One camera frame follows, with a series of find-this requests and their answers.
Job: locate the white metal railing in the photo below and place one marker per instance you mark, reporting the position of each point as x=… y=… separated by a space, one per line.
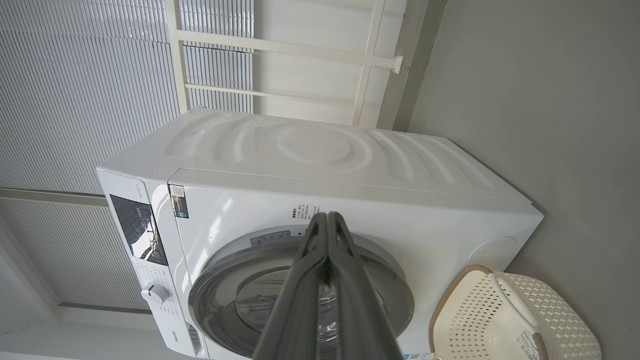
x=300 y=48

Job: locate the round glass washing machine door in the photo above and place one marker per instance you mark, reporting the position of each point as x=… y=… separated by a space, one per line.
x=235 y=285

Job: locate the white rotary knob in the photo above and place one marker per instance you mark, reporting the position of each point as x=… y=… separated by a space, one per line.
x=155 y=293

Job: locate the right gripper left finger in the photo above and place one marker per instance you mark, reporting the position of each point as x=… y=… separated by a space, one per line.
x=295 y=310

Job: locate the white front-load washing machine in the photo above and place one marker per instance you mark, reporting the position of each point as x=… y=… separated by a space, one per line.
x=320 y=165

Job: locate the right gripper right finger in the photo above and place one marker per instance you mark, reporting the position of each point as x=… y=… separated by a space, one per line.
x=360 y=320

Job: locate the cream perforated laundry basket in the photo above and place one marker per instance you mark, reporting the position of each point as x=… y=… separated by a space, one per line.
x=480 y=320

